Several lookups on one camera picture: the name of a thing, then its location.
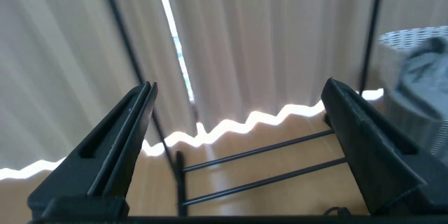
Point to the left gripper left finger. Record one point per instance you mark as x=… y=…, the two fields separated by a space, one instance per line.
x=105 y=154

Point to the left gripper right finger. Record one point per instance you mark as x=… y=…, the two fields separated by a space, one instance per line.
x=371 y=154

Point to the white laundry basket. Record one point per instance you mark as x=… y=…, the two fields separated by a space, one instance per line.
x=402 y=38

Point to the black clothes rack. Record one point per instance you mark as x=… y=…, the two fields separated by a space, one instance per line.
x=372 y=24

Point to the pale grey garment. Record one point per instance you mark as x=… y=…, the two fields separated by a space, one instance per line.
x=427 y=77

